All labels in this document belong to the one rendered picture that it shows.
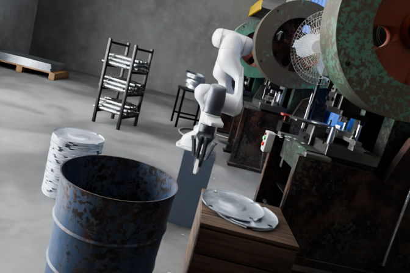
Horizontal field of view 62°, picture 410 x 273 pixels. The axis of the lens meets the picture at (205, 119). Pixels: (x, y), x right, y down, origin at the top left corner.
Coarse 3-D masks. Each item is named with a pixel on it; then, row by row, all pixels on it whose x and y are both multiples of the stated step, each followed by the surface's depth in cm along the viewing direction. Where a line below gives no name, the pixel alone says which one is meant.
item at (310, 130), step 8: (296, 120) 193; (304, 120) 196; (312, 120) 204; (312, 128) 197; (320, 128) 196; (328, 128) 194; (304, 136) 204; (312, 136) 197; (320, 136) 197; (312, 144) 198
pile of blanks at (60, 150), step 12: (60, 144) 189; (72, 144) 189; (84, 144) 191; (96, 144) 196; (48, 156) 197; (60, 156) 190; (72, 156) 190; (48, 168) 194; (48, 180) 194; (48, 192) 194
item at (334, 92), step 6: (336, 90) 200; (330, 96) 199; (336, 96) 193; (342, 96) 191; (330, 102) 198; (336, 102) 194; (342, 102) 191; (348, 102) 192; (342, 108) 192; (348, 108) 192; (354, 108) 192; (360, 108) 193
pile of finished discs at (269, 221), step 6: (258, 204) 165; (264, 210) 160; (222, 216) 143; (264, 216) 153; (270, 216) 155; (234, 222) 140; (240, 222) 139; (246, 222) 142; (252, 222) 143; (258, 222) 145; (264, 222) 147; (270, 222) 148; (276, 222) 150; (246, 228) 139; (252, 228) 140; (258, 228) 139; (264, 228) 140; (270, 228) 142
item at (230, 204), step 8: (208, 192) 162; (224, 192) 168; (232, 192) 169; (208, 200) 152; (216, 200) 155; (224, 200) 155; (232, 200) 158; (240, 200) 162; (248, 200) 165; (216, 208) 146; (224, 208) 148; (232, 208) 149; (240, 208) 151; (248, 208) 155; (256, 208) 158; (232, 216) 141; (240, 216) 144; (248, 216) 147; (256, 216) 149
